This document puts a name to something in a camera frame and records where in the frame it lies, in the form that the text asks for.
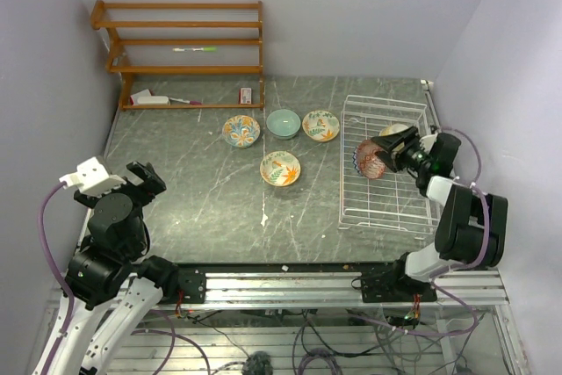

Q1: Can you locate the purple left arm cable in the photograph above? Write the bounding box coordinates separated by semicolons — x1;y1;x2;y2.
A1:
32;181;80;375

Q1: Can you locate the light teal bowl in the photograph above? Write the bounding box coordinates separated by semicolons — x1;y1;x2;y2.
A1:
266;109;301;140

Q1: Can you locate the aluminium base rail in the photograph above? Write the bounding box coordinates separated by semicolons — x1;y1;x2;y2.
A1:
181;270;509;310

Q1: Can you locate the wooden shelf rack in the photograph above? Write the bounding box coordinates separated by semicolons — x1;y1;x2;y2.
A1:
90;0;265;111

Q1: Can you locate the floor cable bundle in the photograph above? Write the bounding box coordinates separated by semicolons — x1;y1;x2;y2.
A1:
104;304;493;375

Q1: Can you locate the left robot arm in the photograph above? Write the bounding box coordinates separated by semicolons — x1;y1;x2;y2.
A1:
33;156;179;374

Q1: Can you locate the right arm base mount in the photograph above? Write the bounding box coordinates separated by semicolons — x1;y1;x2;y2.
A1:
351;271;437;303

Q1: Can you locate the pink white pen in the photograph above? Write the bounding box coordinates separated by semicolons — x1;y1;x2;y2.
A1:
169;97;202;106

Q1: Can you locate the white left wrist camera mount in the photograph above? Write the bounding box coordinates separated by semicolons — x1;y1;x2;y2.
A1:
59;156;126;197

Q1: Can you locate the blue orange floral bowl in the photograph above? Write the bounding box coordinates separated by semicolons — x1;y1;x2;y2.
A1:
222;115;261;148

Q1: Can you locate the leaf and orange flower bowl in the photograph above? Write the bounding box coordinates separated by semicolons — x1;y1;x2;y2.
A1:
259;150;301;187

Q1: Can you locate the red patterned bowl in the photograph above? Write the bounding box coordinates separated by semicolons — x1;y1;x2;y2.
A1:
352;139;386;179

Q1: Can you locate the red white small box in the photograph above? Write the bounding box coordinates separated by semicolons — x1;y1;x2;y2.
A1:
129;89;153;105

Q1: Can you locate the white wire dish rack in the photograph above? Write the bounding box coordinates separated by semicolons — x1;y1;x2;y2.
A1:
339;95;442;237

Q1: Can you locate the white case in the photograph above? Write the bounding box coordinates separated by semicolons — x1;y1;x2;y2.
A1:
135;96;170;106

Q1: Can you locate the red white card box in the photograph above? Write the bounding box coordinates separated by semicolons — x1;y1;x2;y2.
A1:
239;87;252;105

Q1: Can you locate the yellow sun blue rim bowl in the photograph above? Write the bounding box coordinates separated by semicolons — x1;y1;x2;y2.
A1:
379;123;408;136

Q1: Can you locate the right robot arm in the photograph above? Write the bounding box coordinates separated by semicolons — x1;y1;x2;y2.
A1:
371;126;508;301

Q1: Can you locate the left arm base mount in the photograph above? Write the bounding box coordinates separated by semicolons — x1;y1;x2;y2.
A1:
162;266;207;305

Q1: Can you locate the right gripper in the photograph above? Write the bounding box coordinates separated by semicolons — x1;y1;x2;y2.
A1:
371;126;432;173

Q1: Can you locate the green white pen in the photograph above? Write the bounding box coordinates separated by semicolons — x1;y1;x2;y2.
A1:
172;47;218;53

